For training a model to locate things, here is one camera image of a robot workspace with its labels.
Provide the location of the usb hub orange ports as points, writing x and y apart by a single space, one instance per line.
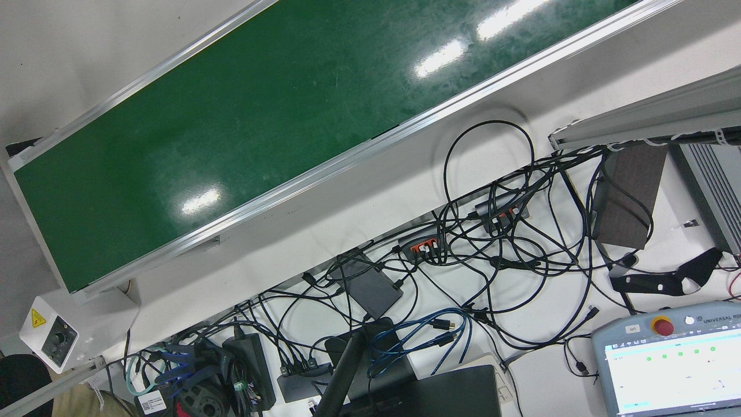
501 211
422 246

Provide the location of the black flat adapter box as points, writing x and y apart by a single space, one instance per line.
370 286

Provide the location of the green conveyor belt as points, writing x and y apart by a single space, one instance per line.
260 116

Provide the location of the black docking hub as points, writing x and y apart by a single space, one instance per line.
301 382

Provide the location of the black monitor stand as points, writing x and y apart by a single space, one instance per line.
440 394

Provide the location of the black power brick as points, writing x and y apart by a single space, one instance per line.
249 370

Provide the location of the black device with round hole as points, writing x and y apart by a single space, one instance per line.
200 399

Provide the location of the brown wooden block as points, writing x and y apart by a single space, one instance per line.
631 197

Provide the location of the grey teach pendant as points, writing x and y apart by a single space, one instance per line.
666 376

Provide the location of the white conveyor control box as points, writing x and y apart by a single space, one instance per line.
55 341

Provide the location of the grey ribbed metal housing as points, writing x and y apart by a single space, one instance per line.
715 191

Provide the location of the person with black hair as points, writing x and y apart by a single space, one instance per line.
23 388

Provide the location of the aluminium profile post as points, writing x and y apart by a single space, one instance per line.
648 116

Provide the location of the black flat bracket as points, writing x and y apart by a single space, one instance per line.
660 284

